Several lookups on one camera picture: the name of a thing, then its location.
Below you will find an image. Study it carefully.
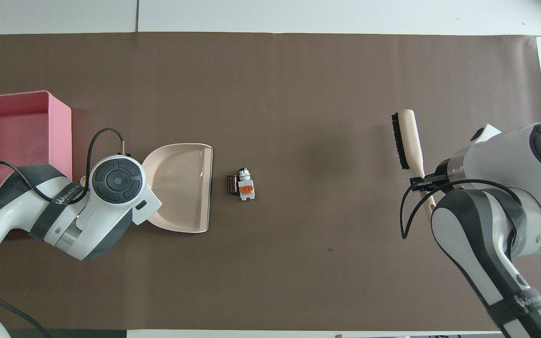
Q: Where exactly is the black cable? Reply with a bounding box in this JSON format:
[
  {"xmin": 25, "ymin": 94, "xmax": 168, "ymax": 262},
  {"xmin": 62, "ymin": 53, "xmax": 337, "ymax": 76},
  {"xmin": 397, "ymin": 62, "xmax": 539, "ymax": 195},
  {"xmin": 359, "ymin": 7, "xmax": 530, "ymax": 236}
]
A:
[
  {"xmin": 400, "ymin": 179, "xmax": 523, "ymax": 240},
  {"xmin": 0, "ymin": 275, "xmax": 52, "ymax": 338},
  {"xmin": 0, "ymin": 128, "xmax": 131, "ymax": 204}
]

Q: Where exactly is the beige brush with black bristles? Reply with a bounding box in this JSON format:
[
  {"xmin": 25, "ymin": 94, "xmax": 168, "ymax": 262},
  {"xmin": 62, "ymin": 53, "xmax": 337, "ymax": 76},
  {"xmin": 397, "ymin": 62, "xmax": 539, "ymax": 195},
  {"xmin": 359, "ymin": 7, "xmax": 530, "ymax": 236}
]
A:
[{"xmin": 391, "ymin": 109, "xmax": 438, "ymax": 222}]

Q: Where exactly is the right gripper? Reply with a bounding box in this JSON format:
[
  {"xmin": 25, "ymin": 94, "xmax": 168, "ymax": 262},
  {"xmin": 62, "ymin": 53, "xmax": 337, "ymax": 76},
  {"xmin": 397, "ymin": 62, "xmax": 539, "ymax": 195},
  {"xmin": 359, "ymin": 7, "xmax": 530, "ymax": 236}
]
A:
[{"xmin": 434, "ymin": 159, "xmax": 452, "ymax": 189}]

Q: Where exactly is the beige plastic dustpan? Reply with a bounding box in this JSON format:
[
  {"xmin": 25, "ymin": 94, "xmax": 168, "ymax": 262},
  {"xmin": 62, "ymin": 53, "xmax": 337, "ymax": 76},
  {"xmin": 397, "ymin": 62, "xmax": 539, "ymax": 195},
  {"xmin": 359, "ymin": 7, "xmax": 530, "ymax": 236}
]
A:
[{"xmin": 80, "ymin": 143, "xmax": 214, "ymax": 233}]

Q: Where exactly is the pink plastic bin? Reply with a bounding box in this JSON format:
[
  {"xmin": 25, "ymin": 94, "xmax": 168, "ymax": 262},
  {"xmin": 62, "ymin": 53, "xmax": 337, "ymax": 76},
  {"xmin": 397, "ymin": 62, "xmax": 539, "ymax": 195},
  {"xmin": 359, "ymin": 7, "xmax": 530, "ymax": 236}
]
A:
[{"xmin": 0, "ymin": 91, "xmax": 73, "ymax": 222}]

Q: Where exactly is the white orange electrical switch part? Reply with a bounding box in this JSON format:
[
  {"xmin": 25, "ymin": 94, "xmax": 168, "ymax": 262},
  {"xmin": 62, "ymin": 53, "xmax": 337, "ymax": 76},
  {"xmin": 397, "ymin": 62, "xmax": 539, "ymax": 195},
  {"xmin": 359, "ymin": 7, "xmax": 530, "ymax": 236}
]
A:
[{"xmin": 237, "ymin": 168, "xmax": 256, "ymax": 201}]

